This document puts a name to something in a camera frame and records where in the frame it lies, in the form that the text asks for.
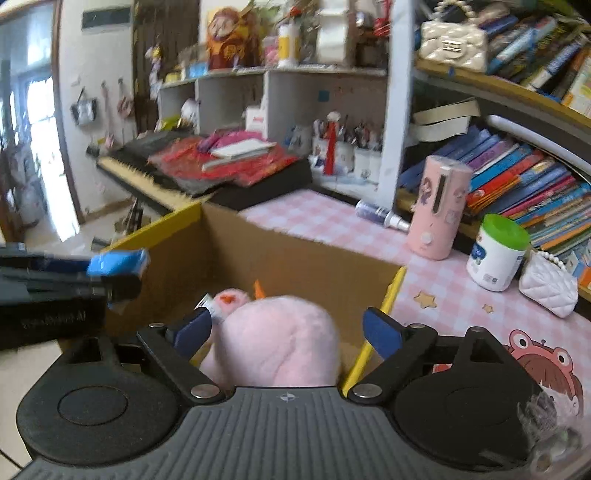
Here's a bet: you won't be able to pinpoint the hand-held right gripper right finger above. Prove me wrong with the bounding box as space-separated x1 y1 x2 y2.
347 307 523 403

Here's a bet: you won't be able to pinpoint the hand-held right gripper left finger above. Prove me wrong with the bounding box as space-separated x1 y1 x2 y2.
68 307 222 404

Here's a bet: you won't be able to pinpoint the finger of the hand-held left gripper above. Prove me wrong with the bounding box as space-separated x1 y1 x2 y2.
0 272 142 311
0 251 93 274

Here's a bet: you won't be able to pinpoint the small blue box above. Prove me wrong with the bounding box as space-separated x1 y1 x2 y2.
88 249 151 278

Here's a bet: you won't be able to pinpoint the pink plush toy orange face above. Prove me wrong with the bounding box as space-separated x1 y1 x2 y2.
203 288 254 324

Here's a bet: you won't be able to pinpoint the pink plush ball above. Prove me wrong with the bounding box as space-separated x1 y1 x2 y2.
198 295 342 388

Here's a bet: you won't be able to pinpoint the yellow cardboard box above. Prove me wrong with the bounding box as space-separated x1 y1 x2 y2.
60 200 408 398

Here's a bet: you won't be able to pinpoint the pink checked tablecloth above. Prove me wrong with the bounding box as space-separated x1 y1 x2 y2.
238 187 591 462

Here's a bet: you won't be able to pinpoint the clear spray bottle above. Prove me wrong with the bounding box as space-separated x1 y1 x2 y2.
355 199 411 232

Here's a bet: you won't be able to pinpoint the black electronic keyboard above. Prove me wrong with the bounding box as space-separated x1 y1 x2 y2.
85 129 315 213

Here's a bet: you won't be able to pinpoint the pink cylinder cartoon print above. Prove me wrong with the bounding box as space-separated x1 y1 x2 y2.
406 154 474 261

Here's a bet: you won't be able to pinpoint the white jar green lid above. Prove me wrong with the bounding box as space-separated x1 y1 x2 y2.
465 213 531 292

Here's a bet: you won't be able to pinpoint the grey hanging tote bag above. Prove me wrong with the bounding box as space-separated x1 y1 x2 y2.
69 88 99 126

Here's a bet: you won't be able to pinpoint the white pen cup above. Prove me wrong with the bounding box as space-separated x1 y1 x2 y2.
353 148 384 183
311 136 340 169

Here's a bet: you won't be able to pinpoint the red plastic bags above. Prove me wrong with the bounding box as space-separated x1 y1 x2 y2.
148 131 301 188

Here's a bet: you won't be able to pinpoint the pink hanging bag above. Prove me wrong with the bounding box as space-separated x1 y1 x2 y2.
115 78 136 118

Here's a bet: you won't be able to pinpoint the white quilted purse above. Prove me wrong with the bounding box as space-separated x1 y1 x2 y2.
518 249 580 319

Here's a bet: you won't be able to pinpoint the white notebook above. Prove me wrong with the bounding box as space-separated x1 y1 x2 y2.
210 138 278 161

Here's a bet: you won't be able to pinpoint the red tassel pen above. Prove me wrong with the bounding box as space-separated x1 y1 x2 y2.
323 113 340 176

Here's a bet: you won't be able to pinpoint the white plastic bag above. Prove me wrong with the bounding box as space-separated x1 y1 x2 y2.
180 98 200 127

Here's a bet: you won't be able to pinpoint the lower row of books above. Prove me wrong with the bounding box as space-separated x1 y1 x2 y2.
399 124 591 278

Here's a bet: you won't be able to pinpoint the row of books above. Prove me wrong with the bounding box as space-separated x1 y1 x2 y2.
485 9 591 116
399 124 591 278

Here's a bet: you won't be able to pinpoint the white box red label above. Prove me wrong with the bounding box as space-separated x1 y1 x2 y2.
245 105 266 137

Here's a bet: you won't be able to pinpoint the thick cream-edged books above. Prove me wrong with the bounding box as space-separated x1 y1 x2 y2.
409 97 483 141

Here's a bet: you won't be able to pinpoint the dark wooden door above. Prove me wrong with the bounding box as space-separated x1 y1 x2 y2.
131 0 201 134

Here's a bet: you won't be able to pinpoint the white wooden bookshelf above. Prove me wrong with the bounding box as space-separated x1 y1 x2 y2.
376 0 591 278

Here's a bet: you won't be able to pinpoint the white shelf unit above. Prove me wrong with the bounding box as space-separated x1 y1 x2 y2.
157 65 389 199

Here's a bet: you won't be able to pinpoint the red cartoon figure box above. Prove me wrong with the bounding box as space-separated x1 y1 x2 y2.
205 7 262 70

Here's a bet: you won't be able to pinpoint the white paper bag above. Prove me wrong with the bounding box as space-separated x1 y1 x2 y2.
316 0 358 63

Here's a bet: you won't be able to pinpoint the white bottle yellow label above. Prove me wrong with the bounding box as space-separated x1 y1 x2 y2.
277 21 301 68

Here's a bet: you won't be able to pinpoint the upper row of books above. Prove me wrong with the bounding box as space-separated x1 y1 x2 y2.
485 9 591 116

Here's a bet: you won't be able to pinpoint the dark wall panel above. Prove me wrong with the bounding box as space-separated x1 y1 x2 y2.
82 7 131 32

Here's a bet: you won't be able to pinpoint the cream handbag pearl handle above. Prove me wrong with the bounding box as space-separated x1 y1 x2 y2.
418 0 489 75

